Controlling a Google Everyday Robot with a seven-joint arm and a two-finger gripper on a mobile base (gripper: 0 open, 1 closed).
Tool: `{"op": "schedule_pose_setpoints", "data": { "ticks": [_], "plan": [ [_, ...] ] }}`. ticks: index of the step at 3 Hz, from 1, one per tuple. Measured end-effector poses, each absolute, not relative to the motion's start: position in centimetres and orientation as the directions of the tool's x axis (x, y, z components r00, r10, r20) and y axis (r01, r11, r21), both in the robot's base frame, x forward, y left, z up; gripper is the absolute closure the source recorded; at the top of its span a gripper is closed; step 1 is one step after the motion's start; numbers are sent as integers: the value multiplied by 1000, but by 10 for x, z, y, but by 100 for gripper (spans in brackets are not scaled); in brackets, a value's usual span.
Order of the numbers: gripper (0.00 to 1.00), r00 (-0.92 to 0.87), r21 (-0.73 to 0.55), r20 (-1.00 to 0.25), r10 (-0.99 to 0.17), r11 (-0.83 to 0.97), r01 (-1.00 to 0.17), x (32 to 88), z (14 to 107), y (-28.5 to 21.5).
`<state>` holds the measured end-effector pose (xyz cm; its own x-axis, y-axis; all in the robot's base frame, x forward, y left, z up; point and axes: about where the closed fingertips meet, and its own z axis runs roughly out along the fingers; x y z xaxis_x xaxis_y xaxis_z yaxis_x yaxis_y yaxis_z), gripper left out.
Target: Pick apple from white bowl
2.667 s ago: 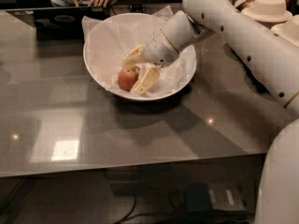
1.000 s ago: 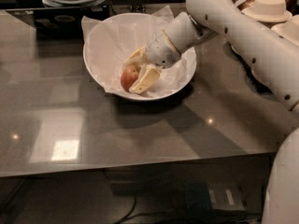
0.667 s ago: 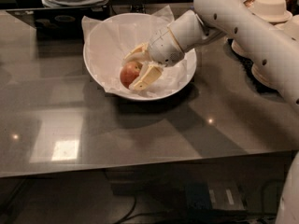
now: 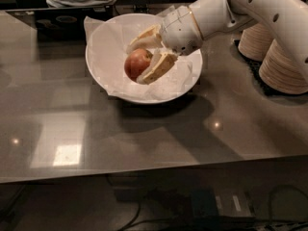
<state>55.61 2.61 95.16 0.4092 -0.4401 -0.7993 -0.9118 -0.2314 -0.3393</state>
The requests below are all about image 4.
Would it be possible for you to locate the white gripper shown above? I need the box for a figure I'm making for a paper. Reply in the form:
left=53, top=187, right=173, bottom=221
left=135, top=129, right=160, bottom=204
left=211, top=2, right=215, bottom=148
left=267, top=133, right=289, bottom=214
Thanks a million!
left=126, top=6, right=203, bottom=85

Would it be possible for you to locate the white bowl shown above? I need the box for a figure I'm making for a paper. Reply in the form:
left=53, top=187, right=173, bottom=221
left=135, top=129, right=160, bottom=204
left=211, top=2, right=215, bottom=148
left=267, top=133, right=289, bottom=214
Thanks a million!
left=85, top=13, right=204, bottom=105

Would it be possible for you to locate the dark box under table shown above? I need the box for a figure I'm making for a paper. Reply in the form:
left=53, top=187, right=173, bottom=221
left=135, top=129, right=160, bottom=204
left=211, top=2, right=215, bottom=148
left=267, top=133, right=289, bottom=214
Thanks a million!
left=191, top=189, right=255, bottom=219

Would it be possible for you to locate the white paper liner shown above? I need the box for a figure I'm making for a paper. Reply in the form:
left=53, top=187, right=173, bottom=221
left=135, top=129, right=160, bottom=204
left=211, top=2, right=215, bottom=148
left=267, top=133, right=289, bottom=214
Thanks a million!
left=83, top=5, right=194, bottom=102

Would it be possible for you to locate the black cable under table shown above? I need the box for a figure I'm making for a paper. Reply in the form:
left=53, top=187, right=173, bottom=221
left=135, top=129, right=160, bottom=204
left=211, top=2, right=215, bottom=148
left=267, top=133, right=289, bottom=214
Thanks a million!
left=268, top=185, right=308, bottom=221

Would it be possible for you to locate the rear stack of paper bowls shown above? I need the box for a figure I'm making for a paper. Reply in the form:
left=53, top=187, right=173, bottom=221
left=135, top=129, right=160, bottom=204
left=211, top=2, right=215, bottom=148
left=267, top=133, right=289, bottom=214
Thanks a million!
left=238, top=23, right=273, bottom=62

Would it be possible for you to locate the red apple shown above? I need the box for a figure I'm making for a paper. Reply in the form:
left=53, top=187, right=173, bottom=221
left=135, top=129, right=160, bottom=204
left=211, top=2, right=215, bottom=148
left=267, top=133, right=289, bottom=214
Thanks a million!
left=124, top=48, right=153, bottom=82

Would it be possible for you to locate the black tray mat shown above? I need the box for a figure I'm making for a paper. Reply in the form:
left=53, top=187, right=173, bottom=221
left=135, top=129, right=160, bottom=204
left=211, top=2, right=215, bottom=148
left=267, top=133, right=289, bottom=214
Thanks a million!
left=241, top=54, right=308, bottom=96

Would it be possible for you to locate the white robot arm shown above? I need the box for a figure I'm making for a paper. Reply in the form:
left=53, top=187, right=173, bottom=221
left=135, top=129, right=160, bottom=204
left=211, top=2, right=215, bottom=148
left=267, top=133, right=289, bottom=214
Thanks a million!
left=127, top=0, right=308, bottom=85

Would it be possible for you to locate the front stack of paper bowls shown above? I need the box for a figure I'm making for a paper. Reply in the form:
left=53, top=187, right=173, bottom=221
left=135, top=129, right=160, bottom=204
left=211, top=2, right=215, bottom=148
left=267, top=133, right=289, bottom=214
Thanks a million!
left=259, top=40, right=308, bottom=94

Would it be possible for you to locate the stack of paper bowls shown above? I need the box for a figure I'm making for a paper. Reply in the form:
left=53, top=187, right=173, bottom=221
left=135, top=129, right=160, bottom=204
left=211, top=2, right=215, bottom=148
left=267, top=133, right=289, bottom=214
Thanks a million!
left=238, top=23, right=273, bottom=62
left=259, top=40, right=308, bottom=94

